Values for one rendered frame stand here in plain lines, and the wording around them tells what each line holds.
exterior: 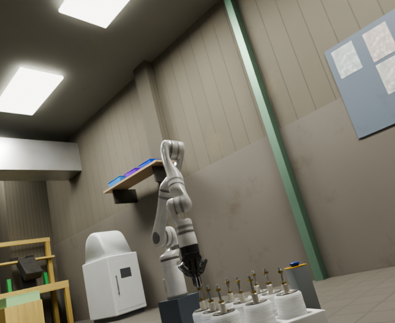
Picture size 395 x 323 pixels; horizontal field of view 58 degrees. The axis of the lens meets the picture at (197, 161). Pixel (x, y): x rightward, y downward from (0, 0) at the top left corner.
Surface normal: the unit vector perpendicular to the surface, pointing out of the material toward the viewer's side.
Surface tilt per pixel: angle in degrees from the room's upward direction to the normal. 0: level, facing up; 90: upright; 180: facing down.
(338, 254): 90
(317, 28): 90
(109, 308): 90
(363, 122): 90
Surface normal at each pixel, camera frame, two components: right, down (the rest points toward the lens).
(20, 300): 0.74, -0.37
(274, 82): -0.69, -0.04
